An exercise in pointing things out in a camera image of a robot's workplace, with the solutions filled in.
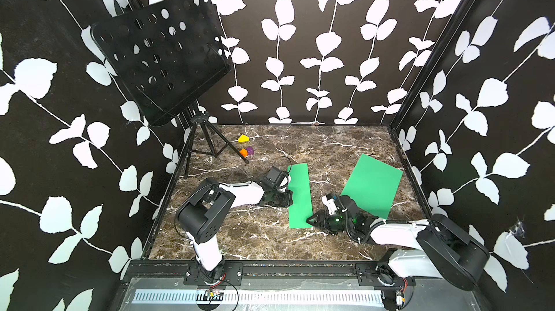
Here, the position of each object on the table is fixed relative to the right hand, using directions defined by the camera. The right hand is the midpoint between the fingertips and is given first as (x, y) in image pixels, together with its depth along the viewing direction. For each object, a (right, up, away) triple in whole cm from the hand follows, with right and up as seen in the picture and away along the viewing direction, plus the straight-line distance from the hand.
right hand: (308, 220), depth 83 cm
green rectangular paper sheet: (-2, +3, +7) cm, 8 cm away
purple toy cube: (-26, +27, +24) cm, 45 cm away
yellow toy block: (-32, +33, +31) cm, 55 cm away
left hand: (-6, +6, +8) cm, 12 cm away
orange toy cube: (-30, +26, +23) cm, 46 cm away
